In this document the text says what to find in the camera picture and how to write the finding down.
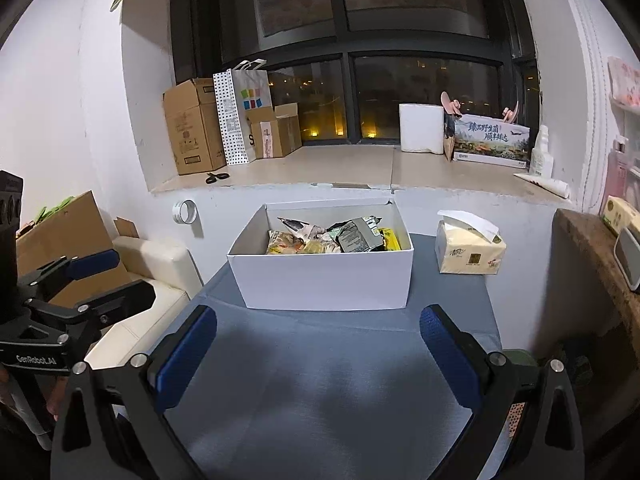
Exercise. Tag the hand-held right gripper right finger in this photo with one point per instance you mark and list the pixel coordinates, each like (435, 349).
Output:
(450, 360)

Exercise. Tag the pink bottle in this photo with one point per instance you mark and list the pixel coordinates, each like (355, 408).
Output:
(619, 175)

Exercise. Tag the white plastic bottle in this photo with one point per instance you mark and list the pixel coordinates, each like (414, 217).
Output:
(540, 155)

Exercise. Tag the pile of snack packets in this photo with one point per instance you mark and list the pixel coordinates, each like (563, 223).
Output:
(345, 240)

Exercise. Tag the small brown cardboard box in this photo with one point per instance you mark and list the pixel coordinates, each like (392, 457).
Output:
(277, 132)

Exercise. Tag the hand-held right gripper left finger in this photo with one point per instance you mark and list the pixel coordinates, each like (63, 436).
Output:
(185, 360)

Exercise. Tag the flat brown cardboard sheet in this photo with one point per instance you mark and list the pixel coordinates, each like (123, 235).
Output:
(80, 230)

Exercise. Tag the white foam block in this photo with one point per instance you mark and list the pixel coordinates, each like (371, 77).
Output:
(420, 127)

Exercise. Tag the printed landscape gift box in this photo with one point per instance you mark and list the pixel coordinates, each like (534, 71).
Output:
(490, 142)

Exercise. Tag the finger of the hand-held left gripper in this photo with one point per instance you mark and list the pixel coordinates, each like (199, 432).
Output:
(95, 262)
(130, 300)

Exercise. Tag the pink floral shelf item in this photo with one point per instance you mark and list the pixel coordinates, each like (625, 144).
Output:
(625, 80)

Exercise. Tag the white desk device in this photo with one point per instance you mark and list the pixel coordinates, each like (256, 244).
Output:
(629, 260)

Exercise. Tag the pink hand fan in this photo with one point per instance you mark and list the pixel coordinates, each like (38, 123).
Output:
(511, 112)
(451, 102)

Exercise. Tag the dotted white paper bag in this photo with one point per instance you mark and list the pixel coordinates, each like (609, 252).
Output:
(240, 115)

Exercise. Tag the cream leather sofa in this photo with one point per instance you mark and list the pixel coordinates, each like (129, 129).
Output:
(150, 270)

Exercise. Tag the large brown cardboard box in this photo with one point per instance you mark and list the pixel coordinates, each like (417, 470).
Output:
(195, 130)

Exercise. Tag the black scissors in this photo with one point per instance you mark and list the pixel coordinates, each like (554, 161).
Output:
(217, 177)

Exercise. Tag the black framed window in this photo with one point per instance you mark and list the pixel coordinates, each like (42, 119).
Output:
(350, 35)

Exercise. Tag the wooden side desk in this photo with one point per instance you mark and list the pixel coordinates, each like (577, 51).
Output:
(595, 255)

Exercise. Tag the small yellow tissue pack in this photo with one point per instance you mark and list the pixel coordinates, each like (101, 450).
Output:
(620, 215)

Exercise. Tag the rolled white paper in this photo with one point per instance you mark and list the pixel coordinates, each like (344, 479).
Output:
(545, 185)

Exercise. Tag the white cardboard box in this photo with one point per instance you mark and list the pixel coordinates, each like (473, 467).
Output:
(320, 280)

